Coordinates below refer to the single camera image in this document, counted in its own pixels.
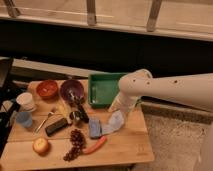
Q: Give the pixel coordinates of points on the black handled utensil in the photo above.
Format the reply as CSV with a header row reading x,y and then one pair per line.
x,y
76,100

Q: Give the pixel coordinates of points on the metal spoon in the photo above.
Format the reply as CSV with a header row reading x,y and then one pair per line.
x,y
53,110

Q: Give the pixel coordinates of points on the blue plastic cup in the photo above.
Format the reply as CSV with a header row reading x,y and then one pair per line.
x,y
24,119

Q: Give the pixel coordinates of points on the black rectangular block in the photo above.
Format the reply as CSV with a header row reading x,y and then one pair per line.
x,y
56,126

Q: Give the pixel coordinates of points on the green plastic tray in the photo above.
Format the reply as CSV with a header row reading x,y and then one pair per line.
x,y
102,89

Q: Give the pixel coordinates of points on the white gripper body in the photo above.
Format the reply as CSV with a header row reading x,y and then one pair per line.
x,y
124,103

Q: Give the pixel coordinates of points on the yellow banana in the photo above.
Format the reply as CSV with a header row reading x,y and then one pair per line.
x,y
63,110

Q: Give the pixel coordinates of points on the red bowl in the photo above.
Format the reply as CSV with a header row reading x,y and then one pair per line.
x,y
47,89

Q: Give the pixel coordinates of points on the orange carrot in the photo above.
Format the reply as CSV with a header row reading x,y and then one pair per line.
x,y
96,146

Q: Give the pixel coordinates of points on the dark grape bunch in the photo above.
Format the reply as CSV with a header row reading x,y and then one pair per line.
x,y
78,142

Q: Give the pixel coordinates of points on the white paper cup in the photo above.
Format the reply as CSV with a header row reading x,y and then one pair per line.
x,y
26,101

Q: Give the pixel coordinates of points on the wooden board table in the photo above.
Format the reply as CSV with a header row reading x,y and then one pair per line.
x,y
129,145

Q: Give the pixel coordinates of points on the blue sponge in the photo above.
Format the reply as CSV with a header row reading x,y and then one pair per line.
x,y
95,130

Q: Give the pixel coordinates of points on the red yellow apple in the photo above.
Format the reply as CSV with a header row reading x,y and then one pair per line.
x,y
41,145

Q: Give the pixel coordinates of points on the light blue cloth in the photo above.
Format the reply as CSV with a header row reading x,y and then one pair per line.
x,y
115,122

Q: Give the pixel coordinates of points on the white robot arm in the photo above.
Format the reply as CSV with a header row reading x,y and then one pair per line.
x,y
190,90

